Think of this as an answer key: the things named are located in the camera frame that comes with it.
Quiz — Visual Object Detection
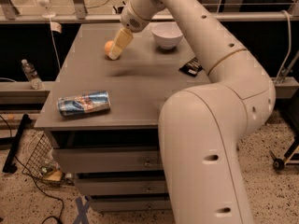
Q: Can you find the clear plastic water bottle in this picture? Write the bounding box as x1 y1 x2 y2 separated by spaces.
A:
21 59 43 90

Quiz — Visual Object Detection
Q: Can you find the grey drawer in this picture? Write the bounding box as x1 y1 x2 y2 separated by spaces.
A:
52 148 163 174
89 195 171 212
75 176 168 196

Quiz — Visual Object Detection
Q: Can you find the wire mesh basket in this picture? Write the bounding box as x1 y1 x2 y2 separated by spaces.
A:
22 134 74 186

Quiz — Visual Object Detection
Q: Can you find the orange fruit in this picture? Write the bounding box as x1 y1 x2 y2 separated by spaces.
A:
104 40 113 55

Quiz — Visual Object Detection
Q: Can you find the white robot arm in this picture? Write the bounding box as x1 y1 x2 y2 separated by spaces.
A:
107 0 276 224

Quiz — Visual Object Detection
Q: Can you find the grey drawer cabinet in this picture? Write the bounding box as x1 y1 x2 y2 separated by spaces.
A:
34 21 213 214

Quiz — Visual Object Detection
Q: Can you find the blue tape cross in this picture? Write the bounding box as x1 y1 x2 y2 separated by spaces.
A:
73 198 90 224

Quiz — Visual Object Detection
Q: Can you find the black floor cable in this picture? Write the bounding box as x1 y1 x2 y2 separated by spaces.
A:
0 115 65 224

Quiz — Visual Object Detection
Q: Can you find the white hanging cable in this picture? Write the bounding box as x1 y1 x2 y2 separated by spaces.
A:
25 0 63 72

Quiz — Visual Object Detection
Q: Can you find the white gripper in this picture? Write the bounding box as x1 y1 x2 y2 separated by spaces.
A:
107 1 156 60

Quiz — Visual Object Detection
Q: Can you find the bottom grey drawer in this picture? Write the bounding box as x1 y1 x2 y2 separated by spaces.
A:
89 195 171 212

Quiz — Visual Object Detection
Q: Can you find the middle grey drawer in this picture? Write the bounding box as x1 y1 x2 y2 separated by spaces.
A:
75 176 168 196

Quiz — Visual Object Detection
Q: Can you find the black caster wheel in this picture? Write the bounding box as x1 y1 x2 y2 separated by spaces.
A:
270 151 285 171

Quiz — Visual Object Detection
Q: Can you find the white ceramic bowl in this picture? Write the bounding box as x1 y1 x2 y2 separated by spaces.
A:
151 22 183 49

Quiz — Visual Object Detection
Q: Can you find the black metal stand leg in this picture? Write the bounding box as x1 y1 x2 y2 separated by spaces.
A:
3 114 31 174

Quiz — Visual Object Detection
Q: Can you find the top grey drawer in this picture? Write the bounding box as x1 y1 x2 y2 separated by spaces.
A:
52 148 163 174

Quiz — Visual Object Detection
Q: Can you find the crushed redbull can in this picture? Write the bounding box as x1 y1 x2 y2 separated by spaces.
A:
57 91 110 117

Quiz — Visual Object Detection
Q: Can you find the black snack packet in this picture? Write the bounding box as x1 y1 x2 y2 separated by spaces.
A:
179 57 203 77

